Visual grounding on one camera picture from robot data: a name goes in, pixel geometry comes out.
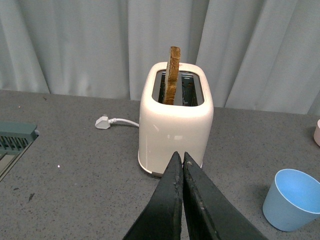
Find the toasted bread slice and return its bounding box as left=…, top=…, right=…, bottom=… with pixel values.
left=162, top=46, right=181, bottom=105

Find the blue cup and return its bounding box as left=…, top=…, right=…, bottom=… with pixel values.
left=262, top=168, right=320, bottom=232

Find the white power plug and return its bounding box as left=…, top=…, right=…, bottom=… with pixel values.
left=95, top=115, right=111, bottom=130

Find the pink bowl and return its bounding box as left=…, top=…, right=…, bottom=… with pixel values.
left=313, top=119, right=320, bottom=146

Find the white power cable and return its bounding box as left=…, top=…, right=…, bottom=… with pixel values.
left=108, top=117, right=140, bottom=128

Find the green dish rack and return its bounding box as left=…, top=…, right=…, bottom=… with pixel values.
left=0, top=121, right=39, bottom=181

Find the cream white toaster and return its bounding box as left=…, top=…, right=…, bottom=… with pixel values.
left=138, top=62, right=214, bottom=176

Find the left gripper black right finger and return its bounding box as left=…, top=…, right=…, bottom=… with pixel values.
left=183, top=152, right=266, bottom=240

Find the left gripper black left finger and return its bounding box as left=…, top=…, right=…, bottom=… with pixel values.
left=124, top=152, right=183, bottom=240

